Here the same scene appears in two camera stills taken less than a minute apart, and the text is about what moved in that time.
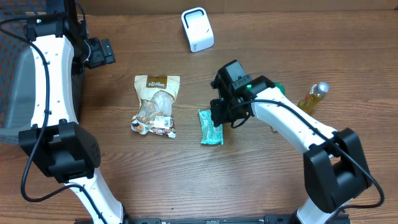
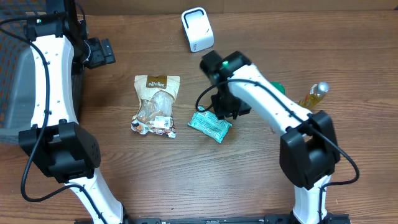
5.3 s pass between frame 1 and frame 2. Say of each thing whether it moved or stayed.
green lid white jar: stayed
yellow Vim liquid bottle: stayed
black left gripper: stayed
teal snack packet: moved
